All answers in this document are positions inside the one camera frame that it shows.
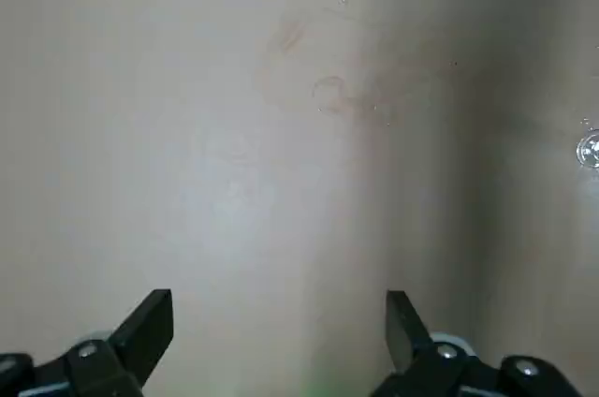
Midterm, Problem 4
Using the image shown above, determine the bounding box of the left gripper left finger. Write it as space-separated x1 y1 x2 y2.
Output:
0 288 174 397

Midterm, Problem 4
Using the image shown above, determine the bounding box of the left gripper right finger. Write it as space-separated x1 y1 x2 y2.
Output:
373 289 581 397

